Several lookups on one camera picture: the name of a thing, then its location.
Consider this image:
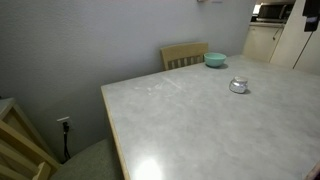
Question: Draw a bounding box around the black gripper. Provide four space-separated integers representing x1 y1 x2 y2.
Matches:
302 0 320 33

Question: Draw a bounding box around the silver jar lid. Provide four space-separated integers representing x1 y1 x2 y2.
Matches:
233 75 249 85

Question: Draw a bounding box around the dark microwave oven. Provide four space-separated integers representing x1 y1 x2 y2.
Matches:
253 2 296 24

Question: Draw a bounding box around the teal bowl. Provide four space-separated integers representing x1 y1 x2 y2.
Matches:
203 52 228 68

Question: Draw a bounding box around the light wooden chair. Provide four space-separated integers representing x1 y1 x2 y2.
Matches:
160 41 210 72

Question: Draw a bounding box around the brown object corner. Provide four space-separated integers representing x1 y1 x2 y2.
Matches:
304 160 320 180

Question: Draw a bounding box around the wooden chair with green cushion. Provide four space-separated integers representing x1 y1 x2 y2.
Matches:
0 97 125 180

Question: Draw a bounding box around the black plug with cable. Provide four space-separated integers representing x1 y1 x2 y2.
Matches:
62 121 72 162

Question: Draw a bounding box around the white wall outlet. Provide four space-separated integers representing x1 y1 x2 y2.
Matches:
56 115 72 130

